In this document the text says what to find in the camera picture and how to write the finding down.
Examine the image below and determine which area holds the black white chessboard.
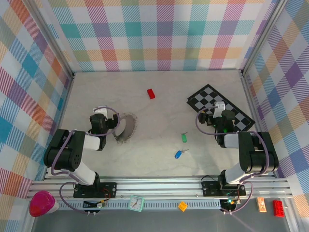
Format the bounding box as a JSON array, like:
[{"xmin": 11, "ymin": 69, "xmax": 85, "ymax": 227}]
[{"xmin": 186, "ymin": 84, "xmax": 256, "ymax": 132}]

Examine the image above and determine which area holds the mint green alarm clock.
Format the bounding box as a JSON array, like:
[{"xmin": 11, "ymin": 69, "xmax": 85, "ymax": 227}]
[{"xmin": 127, "ymin": 195, "xmax": 145, "ymax": 213}]

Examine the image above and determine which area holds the pink plastic cup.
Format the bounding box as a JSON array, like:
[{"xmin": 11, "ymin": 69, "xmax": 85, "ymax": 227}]
[{"xmin": 28, "ymin": 190, "xmax": 60, "ymax": 218}]

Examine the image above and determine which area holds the studded red toy brick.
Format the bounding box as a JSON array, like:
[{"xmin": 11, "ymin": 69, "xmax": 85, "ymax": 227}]
[{"xmin": 272, "ymin": 200, "xmax": 285, "ymax": 217}]

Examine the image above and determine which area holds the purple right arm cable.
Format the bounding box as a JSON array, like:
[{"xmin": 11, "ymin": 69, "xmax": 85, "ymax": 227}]
[{"xmin": 196, "ymin": 108, "xmax": 270, "ymax": 215}]

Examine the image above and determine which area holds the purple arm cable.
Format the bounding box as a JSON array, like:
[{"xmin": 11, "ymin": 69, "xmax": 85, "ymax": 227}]
[
  {"xmin": 196, "ymin": 108, "xmax": 270, "ymax": 215},
  {"xmin": 49, "ymin": 106, "xmax": 121, "ymax": 215}
]

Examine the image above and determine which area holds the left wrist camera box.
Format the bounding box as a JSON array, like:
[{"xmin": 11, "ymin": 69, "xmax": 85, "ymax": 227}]
[{"xmin": 93, "ymin": 106, "xmax": 109, "ymax": 116}]

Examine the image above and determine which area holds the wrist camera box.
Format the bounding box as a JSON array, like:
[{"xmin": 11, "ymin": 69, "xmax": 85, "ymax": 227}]
[
  {"xmin": 213, "ymin": 101, "xmax": 226, "ymax": 118},
  {"xmin": 93, "ymin": 106, "xmax": 109, "ymax": 116}
]

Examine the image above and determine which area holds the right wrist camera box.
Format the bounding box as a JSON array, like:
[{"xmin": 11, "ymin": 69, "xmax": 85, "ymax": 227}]
[{"xmin": 213, "ymin": 101, "xmax": 226, "ymax": 118}]

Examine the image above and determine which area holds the aluminium side rail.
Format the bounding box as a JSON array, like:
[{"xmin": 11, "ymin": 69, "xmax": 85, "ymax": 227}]
[
  {"xmin": 240, "ymin": 72, "xmax": 276, "ymax": 178},
  {"xmin": 45, "ymin": 73, "xmax": 75, "ymax": 181}
]

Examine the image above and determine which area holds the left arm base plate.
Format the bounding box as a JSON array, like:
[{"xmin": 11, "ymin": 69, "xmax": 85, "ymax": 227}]
[{"xmin": 73, "ymin": 182, "xmax": 118, "ymax": 199}]

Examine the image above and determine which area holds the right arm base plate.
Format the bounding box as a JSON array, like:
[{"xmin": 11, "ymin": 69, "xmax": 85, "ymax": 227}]
[{"xmin": 201, "ymin": 180, "xmax": 247, "ymax": 197}]

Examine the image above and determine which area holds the aluminium mounting rail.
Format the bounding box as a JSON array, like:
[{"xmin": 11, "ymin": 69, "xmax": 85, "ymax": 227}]
[{"xmin": 26, "ymin": 175, "xmax": 294, "ymax": 200}]

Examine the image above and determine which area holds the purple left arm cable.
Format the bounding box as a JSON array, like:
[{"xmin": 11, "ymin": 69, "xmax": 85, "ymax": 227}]
[{"xmin": 49, "ymin": 106, "xmax": 121, "ymax": 215}]

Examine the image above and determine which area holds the black cable connector mount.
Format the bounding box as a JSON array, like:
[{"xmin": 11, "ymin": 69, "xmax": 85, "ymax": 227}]
[
  {"xmin": 219, "ymin": 199, "xmax": 238, "ymax": 215},
  {"xmin": 83, "ymin": 199, "xmax": 107, "ymax": 216}
]

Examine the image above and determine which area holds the slotted grey cable duct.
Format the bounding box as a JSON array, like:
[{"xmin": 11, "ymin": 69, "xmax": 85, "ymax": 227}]
[{"xmin": 56, "ymin": 200, "xmax": 223, "ymax": 210}]

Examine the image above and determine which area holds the aluminium frame post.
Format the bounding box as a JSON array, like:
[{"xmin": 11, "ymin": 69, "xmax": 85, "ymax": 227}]
[
  {"xmin": 240, "ymin": 0, "xmax": 288, "ymax": 77},
  {"xmin": 30, "ymin": 0, "xmax": 75, "ymax": 79}
]

